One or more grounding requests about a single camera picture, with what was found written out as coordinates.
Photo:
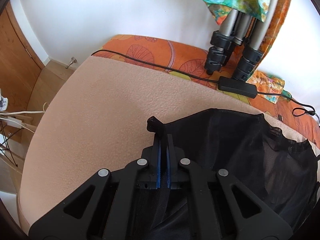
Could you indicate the beige bed blanket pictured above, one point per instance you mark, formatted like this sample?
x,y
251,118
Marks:
x,y
98,120

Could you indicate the black shorts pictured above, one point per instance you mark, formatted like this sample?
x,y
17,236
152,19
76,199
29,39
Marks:
x,y
280,171

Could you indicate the white power strip with cables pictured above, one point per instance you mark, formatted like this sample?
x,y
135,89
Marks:
x,y
19,119

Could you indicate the orange floral bed sheet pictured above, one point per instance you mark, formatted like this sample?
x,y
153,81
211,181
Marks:
x,y
188,62

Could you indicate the metal door stopper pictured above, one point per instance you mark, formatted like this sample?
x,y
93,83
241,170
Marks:
x,y
72,61

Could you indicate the grey tripod with black clamps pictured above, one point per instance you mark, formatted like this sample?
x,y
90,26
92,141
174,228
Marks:
x,y
238,29

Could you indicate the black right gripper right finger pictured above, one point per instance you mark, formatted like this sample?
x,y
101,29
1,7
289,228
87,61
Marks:
x,y
176,175

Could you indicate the orange floral headboard edge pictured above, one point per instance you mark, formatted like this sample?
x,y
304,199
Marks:
x,y
277,21

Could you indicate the wooden door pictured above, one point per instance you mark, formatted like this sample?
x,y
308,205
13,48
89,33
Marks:
x,y
20,66

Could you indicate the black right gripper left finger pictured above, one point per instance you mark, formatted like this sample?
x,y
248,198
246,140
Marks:
x,y
149,174

